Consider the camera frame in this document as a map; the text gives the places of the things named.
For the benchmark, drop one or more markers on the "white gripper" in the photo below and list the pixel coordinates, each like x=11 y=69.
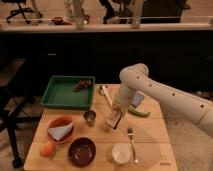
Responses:
x=118 y=108

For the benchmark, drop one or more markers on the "black whiteboard eraser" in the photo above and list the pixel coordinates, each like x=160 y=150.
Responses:
x=113 y=120

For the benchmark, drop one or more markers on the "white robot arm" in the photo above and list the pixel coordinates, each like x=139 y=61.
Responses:
x=195 y=109

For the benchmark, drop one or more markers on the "white small bowl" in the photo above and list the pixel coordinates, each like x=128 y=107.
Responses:
x=121 y=153

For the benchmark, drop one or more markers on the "purple bowl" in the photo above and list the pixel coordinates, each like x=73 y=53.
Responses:
x=82 y=152

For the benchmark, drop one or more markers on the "orange bowl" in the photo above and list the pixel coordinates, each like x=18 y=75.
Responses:
x=61 y=121

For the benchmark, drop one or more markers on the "silver metal fork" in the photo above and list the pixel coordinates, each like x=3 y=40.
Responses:
x=130 y=135

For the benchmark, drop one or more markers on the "small metal cup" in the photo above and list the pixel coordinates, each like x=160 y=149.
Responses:
x=89 y=117

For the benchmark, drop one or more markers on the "purple grape bunch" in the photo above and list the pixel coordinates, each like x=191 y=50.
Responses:
x=82 y=84

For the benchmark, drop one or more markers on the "green plastic tray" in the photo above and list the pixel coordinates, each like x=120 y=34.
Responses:
x=59 y=93

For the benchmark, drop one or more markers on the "white folded cloth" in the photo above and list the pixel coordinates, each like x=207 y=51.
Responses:
x=59 y=132

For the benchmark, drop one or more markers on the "orange fruit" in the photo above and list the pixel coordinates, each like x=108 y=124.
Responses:
x=47 y=149

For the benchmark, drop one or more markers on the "black office chair centre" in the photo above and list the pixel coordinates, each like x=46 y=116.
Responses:
x=123 y=12

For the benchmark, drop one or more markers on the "black office chair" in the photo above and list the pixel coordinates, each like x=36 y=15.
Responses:
x=123 y=12
x=22 y=11

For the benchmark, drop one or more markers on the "red object on ledge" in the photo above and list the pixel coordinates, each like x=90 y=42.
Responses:
x=59 y=21

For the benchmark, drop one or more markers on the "black office chair left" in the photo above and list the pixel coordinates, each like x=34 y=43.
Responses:
x=22 y=11

